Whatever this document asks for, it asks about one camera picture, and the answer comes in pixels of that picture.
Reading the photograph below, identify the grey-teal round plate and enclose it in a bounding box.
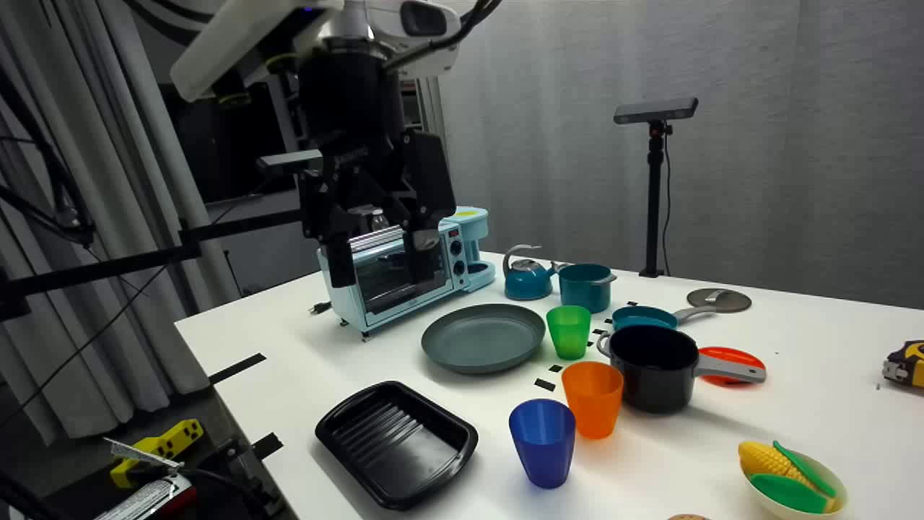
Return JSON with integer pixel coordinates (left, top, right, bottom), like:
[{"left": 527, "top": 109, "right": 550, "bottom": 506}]
[{"left": 417, "top": 301, "right": 549, "bottom": 379}]

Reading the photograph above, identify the black camera stand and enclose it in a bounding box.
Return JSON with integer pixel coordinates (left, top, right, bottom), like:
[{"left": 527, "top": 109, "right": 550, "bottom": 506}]
[{"left": 638, "top": 117, "right": 673, "bottom": 279}]

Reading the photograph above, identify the black pot with grey handle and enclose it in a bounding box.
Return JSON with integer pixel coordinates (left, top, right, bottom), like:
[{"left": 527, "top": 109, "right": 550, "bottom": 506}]
[{"left": 595, "top": 324, "right": 771, "bottom": 416}]

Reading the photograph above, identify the smooth grey fabric curtain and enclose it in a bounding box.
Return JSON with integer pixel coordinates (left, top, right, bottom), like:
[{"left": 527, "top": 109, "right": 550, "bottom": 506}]
[{"left": 427, "top": 0, "right": 924, "bottom": 312}]

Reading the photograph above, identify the grey stereo camera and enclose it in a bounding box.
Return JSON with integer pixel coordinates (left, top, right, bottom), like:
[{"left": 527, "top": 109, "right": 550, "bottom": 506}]
[{"left": 257, "top": 148, "right": 325, "bottom": 179}]

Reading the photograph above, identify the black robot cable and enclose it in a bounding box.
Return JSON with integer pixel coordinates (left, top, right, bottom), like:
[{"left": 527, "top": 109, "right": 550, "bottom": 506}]
[{"left": 378, "top": 0, "right": 505, "bottom": 74}]

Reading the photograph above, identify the round grey metal lid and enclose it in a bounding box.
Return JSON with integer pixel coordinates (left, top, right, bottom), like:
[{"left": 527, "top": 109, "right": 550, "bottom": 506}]
[{"left": 683, "top": 285, "right": 754, "bottom": 314}]

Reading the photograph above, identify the green plastic cup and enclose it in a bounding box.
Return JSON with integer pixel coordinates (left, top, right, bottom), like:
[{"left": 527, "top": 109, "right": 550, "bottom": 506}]
[{"left": 544, "top": 302, "right": 595, "bottom": 364}]

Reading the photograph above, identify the teal two-handled pot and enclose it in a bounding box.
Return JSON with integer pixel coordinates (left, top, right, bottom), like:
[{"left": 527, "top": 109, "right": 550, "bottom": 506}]
[{"left": 554, "top": 259, "right": 617, "bottom": 314}]

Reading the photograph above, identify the silver and red tool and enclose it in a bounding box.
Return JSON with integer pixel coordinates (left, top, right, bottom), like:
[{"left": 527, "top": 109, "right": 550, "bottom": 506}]
[{"left": 95, "top": 470, "right": 199, "bottom": 520}]

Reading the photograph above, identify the blue plastic cup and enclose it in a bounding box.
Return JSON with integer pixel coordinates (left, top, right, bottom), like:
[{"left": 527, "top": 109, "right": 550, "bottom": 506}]
[{"left": 505, "top": 396, "right": 578, "bottom": 491}]

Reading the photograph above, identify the orange plastic cup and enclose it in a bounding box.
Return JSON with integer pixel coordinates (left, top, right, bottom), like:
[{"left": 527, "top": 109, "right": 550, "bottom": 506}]
[{"left": 560, "top": 360, "right": 625, "bottom": 441}]

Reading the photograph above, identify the small pale bowl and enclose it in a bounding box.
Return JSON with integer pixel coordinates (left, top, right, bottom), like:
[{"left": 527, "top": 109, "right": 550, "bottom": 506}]
[{"left": 736, "top": 438, "right": 849, "bottom": 520}]

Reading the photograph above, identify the dark monitor screen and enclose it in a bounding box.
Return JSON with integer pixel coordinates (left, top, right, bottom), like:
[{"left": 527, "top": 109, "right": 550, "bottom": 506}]
[{"left": 156, "top": 81, "right": 310, "bottom": 204}]

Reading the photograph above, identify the light blue toy toaster oven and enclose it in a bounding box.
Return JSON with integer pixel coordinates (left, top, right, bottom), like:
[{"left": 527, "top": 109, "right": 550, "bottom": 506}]
[{"left": 313, "top": 204, "right": 500, "bottom": 338}]

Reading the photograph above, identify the small metallic object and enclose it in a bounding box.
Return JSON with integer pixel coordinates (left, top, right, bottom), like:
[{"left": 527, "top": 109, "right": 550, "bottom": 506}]
[{"left": 881, "top": 338, "right": 924, "bottom": 392}]

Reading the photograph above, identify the dark stereo camera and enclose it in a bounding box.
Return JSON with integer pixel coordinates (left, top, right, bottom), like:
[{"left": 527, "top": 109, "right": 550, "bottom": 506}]
[{"left": 611, "top": 94, "right": 702, "bottom": 126}]

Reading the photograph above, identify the pale pleated curtain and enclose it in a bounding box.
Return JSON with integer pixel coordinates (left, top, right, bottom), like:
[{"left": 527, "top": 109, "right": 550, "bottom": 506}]
[{"left": 0, "top": 0, "right": 243, "bottom": 455}]

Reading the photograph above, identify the black table edge tape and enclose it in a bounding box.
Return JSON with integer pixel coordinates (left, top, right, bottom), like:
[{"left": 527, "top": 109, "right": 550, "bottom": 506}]
[{"left": 251, "top": 431, "right": 284, "bottom": 461}]

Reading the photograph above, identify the yellow handled tool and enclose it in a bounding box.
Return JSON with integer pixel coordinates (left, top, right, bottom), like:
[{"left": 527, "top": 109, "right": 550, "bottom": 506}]
[{"left": 105, "top": 416, "right": 208, "bottom": 491}]

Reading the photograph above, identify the black metal frame bar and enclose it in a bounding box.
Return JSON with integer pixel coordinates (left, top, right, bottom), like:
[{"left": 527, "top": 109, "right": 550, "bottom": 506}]
[{"left": 0, "top": 204, "right": 321, "bottom": 320}]

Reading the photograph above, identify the black ridged baking tray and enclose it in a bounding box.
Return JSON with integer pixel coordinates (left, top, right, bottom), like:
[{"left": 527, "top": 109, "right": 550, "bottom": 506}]
[{"left": 310, "top": 379, "right": 482, "bottom": 510}]

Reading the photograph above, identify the yellow toy corn cob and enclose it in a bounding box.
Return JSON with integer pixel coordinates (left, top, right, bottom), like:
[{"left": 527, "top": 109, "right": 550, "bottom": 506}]
[{"left": 736, "top": 438, "right": 804, "bottom": 484}]

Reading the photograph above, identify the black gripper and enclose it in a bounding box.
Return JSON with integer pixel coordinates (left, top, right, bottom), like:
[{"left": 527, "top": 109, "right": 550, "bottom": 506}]
[{"left": 296, "top": 41, "right": 458, "bottom": 289}]

